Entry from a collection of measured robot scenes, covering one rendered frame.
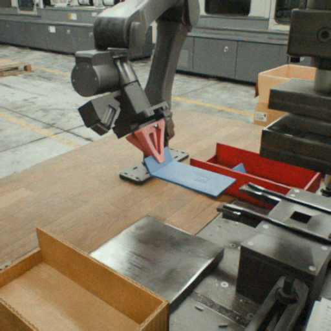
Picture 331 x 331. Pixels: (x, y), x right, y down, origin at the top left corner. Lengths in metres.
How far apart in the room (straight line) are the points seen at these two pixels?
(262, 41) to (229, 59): 0.60
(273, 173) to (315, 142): 0.43
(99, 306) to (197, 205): 0.31
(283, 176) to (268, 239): 0.34
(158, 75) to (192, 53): 5.35
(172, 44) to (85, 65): 0.29
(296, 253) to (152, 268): 0.20
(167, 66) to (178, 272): 0.47
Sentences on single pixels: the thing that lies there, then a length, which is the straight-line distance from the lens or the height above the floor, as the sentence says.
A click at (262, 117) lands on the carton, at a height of 0.39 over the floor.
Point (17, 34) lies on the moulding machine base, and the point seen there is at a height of 0.33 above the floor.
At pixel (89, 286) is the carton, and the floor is 0.92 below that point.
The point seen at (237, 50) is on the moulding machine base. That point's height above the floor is 0.51.
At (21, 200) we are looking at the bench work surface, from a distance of 0.82.
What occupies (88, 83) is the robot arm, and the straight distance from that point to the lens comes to 0.62.
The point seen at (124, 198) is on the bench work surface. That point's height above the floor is 0.90.
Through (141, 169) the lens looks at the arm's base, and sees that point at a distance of 0.87.
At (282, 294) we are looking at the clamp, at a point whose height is 0.98.
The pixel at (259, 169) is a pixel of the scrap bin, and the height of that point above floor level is 0.92.
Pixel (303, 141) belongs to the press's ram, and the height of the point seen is 1.14.
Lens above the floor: 1.29
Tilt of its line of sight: 25 degrees down
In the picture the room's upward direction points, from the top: straight up
